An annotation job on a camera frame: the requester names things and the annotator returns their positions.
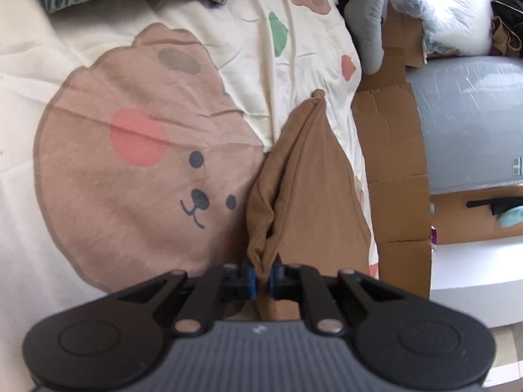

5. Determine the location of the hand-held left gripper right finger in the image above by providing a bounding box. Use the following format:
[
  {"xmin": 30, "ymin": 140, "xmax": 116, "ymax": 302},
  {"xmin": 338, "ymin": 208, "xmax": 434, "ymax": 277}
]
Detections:
[{"xmin": 268, "ymin": 256, "xmax": 413, "ymax": 333}]

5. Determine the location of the flattened cardboard box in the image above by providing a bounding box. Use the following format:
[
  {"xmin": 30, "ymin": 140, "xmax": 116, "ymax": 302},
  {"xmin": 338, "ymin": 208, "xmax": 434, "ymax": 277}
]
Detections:
[{"xmin": 351, "ymin": 6, "xmax": 434, "ymax": 301}]

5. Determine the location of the brown printed t-shirt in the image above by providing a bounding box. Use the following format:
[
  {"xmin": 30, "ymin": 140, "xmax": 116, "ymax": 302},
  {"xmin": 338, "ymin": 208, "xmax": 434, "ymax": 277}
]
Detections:
[{"xmin": 245, "ymin": 89, "xmax": 373, "ymax": 321}]

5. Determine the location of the grey wrapped washing machine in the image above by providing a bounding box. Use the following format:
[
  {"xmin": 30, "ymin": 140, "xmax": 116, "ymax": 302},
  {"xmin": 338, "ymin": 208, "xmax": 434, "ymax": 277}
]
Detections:
[{"xmin": 404, "ymin": 55, "xmax": 523, "ymax": 194}]

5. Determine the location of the tan crumpled cloth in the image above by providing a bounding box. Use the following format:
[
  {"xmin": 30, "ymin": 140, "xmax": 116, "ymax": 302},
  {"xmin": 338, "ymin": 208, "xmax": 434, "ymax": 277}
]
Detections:
[{"xmin": 489, "ymin": 15, "xmax": 523, "ymax": 57}]

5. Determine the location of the black hanging strap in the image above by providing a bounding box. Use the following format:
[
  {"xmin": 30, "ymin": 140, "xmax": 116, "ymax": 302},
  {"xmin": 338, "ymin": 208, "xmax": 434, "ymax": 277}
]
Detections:
[{"xmin": 466, "ymin": 195, "xmax": 523, "ymax": 217}]

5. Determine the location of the mint green hanging cloth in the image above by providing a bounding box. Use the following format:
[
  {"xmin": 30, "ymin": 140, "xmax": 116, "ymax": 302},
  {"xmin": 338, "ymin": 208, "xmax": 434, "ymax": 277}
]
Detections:
[{"xmin": 500, "ymin": 206, "xmax": 523, "ymax": 228}]

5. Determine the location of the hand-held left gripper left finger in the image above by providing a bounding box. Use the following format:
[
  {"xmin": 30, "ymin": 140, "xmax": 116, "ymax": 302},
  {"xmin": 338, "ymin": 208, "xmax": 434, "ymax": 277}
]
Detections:
[{"xmin": 121, "ymin": 265, "xmax": 258, "ymax": 333}]

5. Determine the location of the clear crumpled plastic bag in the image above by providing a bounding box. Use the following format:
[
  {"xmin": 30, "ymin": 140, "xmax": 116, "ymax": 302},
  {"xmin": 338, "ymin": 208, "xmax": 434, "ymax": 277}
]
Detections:
[{"xmin": 386, "ymin": 0, "xmax": 462, "ymax": 56}]

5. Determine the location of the grey neck pillow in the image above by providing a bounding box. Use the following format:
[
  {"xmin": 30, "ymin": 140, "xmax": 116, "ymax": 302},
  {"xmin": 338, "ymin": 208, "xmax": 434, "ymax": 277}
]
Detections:
[{"xmin": 343, "ymin": 0, "xmax": 389, "ymax": 75}]

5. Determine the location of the cream bear print blanket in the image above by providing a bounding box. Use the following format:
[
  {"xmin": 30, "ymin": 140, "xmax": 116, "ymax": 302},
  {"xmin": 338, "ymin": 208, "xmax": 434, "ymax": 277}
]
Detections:
[{"xmin": 0, "ymin": 0, "xmax": 380, "ymax": 376}]

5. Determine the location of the white pillow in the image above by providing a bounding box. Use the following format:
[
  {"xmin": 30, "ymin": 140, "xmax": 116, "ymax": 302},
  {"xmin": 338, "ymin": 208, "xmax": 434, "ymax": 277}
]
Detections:
[{"xmin": 380, "ymin": 0, "xmax": 497, "ymax": 56}]

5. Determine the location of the upright cardboard sheet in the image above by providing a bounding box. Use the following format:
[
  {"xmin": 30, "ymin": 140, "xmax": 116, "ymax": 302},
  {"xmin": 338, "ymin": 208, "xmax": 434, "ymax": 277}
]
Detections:
[{"xmin": 429, "ymin": 186, "xmax": 523, "ymax": 246}]

